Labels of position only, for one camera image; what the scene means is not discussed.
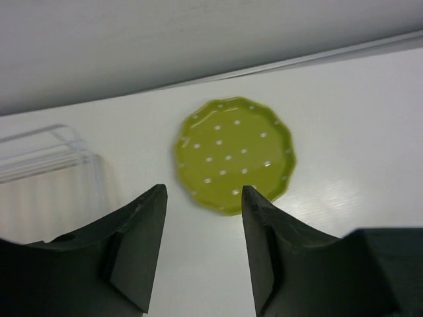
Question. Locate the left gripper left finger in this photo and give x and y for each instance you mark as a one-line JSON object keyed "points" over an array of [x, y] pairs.
{"points": [[106, 268]]}

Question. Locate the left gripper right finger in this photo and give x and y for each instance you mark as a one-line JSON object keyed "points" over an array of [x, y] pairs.
{"points": [[297, 270]]}

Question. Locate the green polka dot plate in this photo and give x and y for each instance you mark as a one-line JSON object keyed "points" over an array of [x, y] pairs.
{"points": [[231, 143]]}

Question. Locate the clear plastic dish rack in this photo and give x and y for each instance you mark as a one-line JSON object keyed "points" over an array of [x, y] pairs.
{"points": [[47, 150]]}

